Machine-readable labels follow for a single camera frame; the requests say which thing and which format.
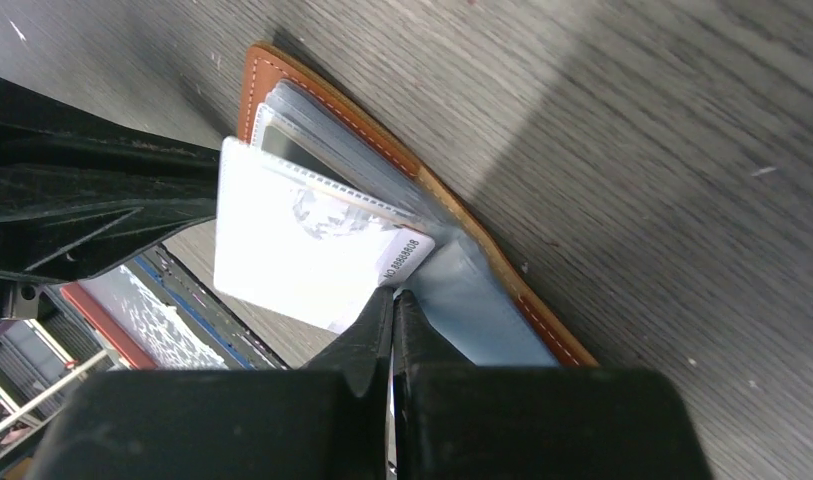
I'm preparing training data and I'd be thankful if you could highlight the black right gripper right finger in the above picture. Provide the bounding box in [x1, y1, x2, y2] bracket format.
[393, 291, 712, 479]

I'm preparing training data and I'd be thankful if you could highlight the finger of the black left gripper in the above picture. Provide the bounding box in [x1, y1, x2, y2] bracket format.
[0, 164, 218, 284]
[0, 77, 219, 179]

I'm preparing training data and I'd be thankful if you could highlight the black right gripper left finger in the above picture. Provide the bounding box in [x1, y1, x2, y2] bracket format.
[28, 288, 394, 479]

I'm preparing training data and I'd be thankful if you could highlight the brown leather card holder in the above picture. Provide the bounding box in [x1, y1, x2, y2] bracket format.
[237, 43, 596, 367]

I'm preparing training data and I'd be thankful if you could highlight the silver VIP card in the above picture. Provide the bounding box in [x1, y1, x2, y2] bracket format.
[213, 137, 435, 334]

